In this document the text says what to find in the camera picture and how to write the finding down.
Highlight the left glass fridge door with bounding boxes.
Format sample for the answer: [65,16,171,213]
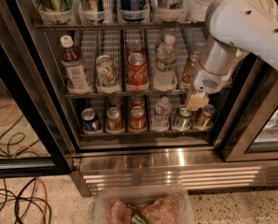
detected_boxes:
[0,0,73,178]

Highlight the red can bottom shelf front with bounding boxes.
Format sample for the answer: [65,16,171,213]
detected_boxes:
[130,105,146,130]

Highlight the gold can shelf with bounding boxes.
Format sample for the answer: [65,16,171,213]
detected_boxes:
[106,107,123,131]
[109,96,123,109]

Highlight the gold can bottom shelf behind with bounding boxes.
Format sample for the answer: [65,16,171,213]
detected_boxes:
[109,96,123,109]

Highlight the red can bottom shelf behind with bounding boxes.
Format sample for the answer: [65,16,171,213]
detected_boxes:
[130,95,145,108]

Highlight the clear water bottle middle shelf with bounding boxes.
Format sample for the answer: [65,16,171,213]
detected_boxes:
[155,35,177,86]

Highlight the red cola can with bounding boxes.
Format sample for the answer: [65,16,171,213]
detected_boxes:
[125,40,145,57]
[127,53,147,86]

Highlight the gold can bottom shelf front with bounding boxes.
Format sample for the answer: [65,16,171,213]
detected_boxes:
[106,107,123,131]

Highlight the small water bottle bottom shelf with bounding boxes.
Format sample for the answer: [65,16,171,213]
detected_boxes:
[152,96,172,132]

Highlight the orange soda can middle shelf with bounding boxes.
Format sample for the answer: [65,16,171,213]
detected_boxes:
[182,51,200,85]

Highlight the top wire shelf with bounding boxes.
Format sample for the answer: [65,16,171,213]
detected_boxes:
[35,21,205,31]

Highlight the clear plastic food container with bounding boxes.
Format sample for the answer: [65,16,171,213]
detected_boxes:
[94,185,195,224]

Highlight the orange can bottom shelf front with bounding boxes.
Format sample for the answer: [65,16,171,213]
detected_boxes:
[194,104,215,130]

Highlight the wire shelf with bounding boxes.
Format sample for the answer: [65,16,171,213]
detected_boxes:
[64,90,188,99]
[35,21,205,31]

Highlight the red cola can front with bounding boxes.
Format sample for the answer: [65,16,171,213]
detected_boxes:
[127,53,147,86]

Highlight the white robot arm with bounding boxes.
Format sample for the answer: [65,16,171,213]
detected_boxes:
[185,0,278,111]

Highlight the green silver can bottom shelf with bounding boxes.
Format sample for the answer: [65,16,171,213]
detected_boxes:
[173,105,192,130]

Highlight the red cola can behind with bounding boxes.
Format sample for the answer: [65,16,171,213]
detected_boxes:
[125,40,145,57]

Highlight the stainless steel fridge base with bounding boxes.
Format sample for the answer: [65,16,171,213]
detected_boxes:
[70,147,278,197]

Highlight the right glass fridge door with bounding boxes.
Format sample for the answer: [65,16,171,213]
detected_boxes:
[223,61,278,161]

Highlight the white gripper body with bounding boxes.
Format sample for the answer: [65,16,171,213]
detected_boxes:
[191,61,233,94]

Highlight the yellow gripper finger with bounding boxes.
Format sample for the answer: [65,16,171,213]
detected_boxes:
[185,89,209,111]

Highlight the middle wire shelf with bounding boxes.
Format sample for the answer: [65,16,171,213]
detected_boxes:
[64,90,188,99]

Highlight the glass fridge door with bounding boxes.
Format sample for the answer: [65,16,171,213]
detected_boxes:
[223,61,278,161]
[0,0,73,178]

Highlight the white green soda can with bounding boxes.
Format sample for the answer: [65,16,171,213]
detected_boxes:
[96,54,118,88]

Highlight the blue can bottom shelf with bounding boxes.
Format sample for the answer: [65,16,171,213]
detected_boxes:
[81,108,101,132]

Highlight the black and orange floor cables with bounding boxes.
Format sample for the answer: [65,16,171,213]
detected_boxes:
[0,176,52,224]

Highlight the red can shelf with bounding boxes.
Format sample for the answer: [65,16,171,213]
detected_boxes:
[130,95,145,108]
[130,105,146,130]

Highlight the left brown tea bottle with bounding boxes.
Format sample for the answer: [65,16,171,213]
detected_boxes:
[60,35,90,91]

